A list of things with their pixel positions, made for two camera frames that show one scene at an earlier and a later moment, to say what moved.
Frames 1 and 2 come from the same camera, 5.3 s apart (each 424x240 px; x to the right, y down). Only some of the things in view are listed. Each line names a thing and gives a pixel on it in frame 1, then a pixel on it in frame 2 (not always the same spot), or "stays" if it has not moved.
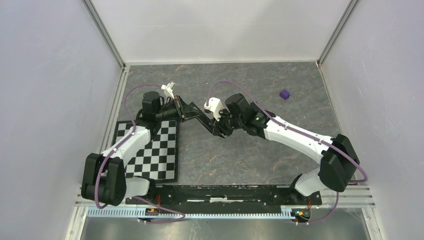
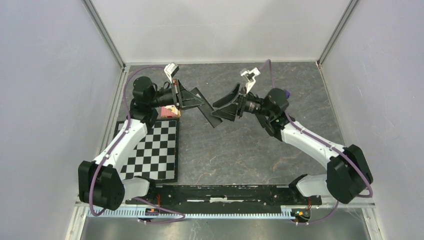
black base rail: (259, 195) stays
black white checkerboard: (158, 159) stays
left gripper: (181, 115) → (185, 99)
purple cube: (285, 94) stays
